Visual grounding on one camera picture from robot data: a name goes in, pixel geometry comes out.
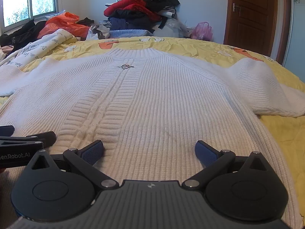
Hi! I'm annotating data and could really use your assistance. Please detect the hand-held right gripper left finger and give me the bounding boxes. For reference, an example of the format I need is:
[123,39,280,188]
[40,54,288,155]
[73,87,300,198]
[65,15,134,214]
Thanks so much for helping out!
[27,140,119,191]

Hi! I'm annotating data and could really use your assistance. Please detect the pink plastic bag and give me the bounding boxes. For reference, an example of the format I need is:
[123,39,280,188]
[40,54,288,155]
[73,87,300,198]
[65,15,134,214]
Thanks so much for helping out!
[190,22,213,41]

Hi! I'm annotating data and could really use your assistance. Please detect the light blue fleece blanket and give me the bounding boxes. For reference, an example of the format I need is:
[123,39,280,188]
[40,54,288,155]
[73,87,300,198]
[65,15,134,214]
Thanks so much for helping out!
[109,29,154,39]

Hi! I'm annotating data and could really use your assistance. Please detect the black clothes heap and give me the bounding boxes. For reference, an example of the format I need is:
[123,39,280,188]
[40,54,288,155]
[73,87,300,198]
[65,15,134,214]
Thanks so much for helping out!
[0,19,47,52]

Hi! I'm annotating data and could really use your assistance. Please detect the white plastic bag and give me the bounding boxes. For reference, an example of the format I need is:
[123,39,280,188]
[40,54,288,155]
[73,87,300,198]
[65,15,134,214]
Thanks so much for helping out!
[85,24,110,41]

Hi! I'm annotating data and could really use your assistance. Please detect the white script printed blanket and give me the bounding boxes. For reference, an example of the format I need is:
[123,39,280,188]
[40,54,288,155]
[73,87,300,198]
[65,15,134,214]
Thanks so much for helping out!
[0,28,81,68]

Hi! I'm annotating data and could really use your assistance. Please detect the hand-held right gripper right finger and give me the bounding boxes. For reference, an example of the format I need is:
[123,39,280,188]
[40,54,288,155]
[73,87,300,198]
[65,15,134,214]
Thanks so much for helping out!
[182,140,271,191]

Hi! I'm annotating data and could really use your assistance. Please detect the white flower printed wardrobe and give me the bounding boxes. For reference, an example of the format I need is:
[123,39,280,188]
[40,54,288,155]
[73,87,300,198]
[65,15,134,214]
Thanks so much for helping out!
[283,0,305,78]

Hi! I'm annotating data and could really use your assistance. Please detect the yellow floral bedspread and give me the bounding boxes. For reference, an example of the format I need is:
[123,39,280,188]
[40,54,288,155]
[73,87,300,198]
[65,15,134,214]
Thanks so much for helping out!
[0,36,305,223]

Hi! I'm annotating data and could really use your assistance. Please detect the brown wooden door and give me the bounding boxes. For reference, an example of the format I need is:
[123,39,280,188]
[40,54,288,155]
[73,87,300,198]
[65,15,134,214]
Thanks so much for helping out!
[223,0,292,64]

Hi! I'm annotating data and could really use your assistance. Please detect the clear plastic bag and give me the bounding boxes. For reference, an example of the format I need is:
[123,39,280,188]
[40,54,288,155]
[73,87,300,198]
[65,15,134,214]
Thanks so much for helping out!
[153,18,191,38]

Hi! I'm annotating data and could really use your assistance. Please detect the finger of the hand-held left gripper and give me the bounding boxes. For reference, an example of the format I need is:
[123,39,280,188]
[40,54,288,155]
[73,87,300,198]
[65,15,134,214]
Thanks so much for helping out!
[0,125,15,137]
[25,131,57,148]

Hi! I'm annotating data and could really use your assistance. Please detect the pile of mixed clothes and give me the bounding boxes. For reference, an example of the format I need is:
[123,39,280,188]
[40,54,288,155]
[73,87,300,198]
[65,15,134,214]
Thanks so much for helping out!
[103,0,181,32]

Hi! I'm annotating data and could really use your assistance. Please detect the white knit sweater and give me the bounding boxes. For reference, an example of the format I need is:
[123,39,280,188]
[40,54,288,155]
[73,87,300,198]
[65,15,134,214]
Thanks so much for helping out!
[0,48,305,229]

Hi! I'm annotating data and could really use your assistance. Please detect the orange cloth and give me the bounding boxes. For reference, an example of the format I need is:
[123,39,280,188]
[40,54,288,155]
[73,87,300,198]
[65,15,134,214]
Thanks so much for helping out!
[37,12,91,39]

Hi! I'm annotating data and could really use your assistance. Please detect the window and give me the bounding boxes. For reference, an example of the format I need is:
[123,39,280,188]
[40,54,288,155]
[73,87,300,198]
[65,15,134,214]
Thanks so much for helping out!
[0,0,59,33]

